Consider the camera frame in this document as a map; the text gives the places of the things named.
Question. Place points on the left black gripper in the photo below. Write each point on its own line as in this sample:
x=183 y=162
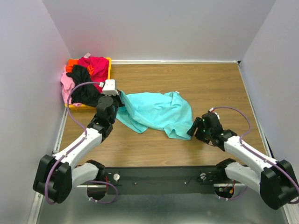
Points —
x=117 y=97

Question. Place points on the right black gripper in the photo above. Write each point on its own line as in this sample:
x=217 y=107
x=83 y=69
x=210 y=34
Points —
x=198 y=122

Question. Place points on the turquoise t shirt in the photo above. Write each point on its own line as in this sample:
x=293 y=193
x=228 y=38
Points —
x=167 y=112

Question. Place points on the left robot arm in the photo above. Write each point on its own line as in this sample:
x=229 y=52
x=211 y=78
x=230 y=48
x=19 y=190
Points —
x=56 y=175

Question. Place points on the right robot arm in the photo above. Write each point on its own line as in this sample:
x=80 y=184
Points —
x=273 y=180

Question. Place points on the yellow plastic bin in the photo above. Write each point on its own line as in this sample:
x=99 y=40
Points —
x=94 y=83

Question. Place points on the magenta t shirt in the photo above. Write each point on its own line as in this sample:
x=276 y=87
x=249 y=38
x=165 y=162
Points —
x=100 y=65

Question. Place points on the pink t shirt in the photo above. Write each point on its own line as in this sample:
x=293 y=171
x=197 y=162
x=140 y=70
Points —
x=67 y=85

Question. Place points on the orange t shirt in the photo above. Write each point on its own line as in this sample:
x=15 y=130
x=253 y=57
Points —
x=72 y=62

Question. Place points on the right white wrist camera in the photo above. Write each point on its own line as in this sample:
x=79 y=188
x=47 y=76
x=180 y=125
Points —
x=213 y=111

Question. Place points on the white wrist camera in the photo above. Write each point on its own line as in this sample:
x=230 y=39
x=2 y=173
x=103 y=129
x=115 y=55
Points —
x=109 y=88
x=213 y=111

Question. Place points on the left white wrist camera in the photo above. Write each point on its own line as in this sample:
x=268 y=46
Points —
x=109 y=88

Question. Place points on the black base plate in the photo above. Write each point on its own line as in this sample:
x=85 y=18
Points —
x=115 y=182

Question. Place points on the aluminium frame rail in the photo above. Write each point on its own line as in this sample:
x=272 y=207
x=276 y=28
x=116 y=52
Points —
x=44 y=166

